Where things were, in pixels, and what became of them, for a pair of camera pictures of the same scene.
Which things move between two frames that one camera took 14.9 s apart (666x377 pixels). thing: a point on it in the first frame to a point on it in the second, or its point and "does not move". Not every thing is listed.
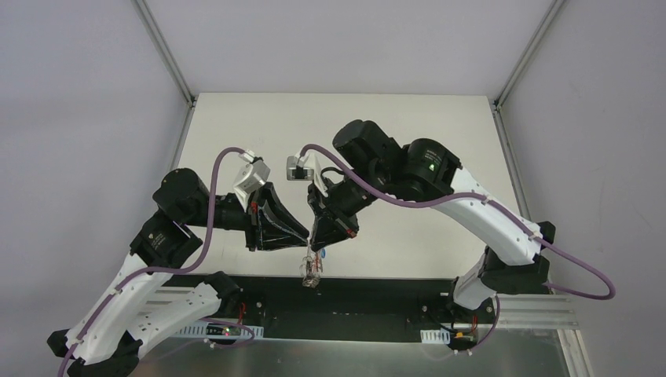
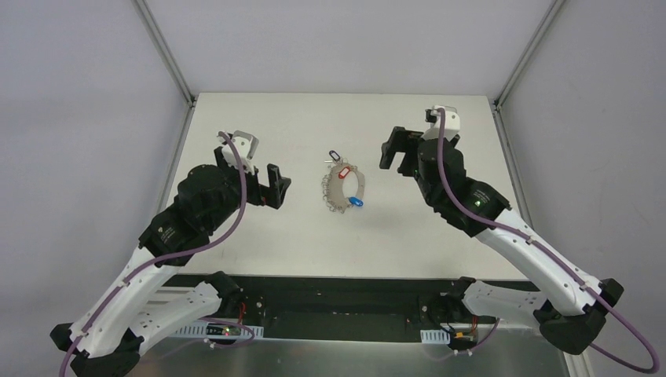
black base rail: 352,306 does not move
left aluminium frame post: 156,35 does not move
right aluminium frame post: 528,54 does not move
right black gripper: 331,213 to 401,147
